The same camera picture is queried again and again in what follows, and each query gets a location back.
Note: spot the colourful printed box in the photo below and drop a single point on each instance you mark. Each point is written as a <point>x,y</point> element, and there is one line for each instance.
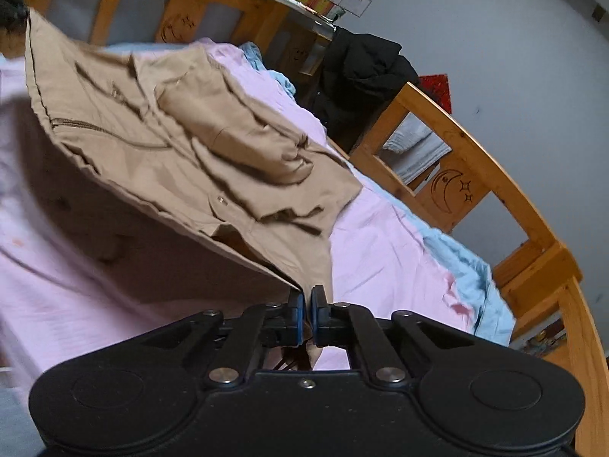
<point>542,335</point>

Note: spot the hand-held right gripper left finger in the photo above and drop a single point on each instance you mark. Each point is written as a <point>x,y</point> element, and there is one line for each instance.
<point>297,316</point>

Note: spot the khaki zip jacket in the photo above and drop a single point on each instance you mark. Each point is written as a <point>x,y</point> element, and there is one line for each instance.
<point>190,152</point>

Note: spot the grey white crinkled cloth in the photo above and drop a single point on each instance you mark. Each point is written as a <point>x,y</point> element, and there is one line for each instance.
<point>414,147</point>

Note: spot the light blue blanket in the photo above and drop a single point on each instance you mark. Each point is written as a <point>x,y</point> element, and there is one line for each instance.
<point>466,266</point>

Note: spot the black jacket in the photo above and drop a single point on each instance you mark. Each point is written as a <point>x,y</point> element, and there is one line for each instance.
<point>361,71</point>

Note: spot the red wall paper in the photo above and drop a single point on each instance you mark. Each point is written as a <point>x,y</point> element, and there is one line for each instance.
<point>437,90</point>

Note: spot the wooden bed frame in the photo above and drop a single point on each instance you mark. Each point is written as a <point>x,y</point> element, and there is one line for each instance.
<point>523,228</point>

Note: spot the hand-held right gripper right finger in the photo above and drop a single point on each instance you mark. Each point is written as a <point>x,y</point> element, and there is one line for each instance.
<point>318,319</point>

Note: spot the pink bed sheet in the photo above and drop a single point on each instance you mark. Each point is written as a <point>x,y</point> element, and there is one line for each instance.
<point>390,247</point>

